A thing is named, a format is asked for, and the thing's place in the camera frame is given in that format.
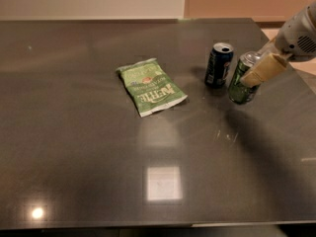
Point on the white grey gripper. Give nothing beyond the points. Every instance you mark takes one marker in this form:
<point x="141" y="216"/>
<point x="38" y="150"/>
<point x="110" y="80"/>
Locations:
<point x="293" y="37"/>

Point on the green soda can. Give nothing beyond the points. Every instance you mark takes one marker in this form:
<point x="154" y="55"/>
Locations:
<point x="237" y="91"/>

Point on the blue pepsi can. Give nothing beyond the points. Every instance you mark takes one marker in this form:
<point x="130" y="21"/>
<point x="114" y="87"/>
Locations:
<point x="218" y="64"/>

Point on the green chip bag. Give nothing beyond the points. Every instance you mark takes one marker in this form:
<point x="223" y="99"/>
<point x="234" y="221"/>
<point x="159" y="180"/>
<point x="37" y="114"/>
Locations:
<point x="150" y="88"/>

